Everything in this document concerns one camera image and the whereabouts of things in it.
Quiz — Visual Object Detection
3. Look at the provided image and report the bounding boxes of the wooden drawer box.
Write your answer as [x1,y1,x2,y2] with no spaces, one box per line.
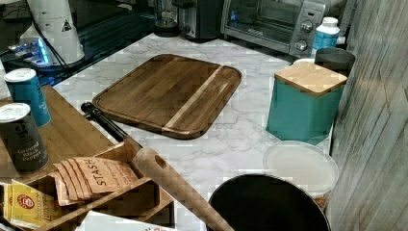
[0,86,174,231]

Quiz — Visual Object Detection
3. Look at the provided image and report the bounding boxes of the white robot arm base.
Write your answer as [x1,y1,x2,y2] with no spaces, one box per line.
[20,0,85,66]

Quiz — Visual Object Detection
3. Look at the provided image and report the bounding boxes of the wooden cutting board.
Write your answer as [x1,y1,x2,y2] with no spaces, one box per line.
[92,54,242,140]

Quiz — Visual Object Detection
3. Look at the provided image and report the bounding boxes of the black coffee maker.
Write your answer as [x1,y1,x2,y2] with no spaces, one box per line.
[171,0,224,41]

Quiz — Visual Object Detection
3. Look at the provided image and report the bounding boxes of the black cylindrical container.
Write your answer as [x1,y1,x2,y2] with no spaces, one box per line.
[209,174,331,231]

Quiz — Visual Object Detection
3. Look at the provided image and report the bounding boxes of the teal canister with wooden lid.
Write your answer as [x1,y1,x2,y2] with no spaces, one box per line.
[266,62,347,145]

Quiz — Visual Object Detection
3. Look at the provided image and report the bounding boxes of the clear glass blender jar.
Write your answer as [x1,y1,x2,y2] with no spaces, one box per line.
[154,0,179,38]

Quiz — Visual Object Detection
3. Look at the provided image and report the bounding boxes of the clear cereal jar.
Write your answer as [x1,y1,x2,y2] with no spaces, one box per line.
[263,141,339,209]

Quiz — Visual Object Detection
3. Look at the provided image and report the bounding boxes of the silver toaster oven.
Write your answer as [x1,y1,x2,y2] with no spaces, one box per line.
[220,0,328,58]

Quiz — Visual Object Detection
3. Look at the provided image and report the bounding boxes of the brown Stash tea bags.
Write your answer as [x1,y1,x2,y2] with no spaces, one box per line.
[50,157,139,206]

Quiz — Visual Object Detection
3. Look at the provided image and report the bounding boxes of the dark grey cylindrical canister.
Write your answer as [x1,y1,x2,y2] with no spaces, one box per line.
[315,47,355,77]

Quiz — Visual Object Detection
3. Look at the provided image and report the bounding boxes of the white and blue plastic bottle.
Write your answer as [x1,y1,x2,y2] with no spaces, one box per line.
[312,17,340,54]

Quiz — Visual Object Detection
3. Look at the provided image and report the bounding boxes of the ground black pepper shaker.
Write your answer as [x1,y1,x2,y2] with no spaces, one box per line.
[0,103,49,173]

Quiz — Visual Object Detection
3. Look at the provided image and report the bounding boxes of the blue spice shaker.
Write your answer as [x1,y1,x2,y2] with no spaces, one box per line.
[4,68,51,127]

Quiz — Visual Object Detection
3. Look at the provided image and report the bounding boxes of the yellow tea bags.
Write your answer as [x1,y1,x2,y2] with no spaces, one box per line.
[2,180,63,229]

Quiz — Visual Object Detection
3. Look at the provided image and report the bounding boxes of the wooden rolling pin handle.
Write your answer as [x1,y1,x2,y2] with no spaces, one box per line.
[132,147,235,231]

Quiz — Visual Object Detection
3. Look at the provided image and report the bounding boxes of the black drawer handle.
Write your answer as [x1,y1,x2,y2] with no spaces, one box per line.
[81,102,127,142]

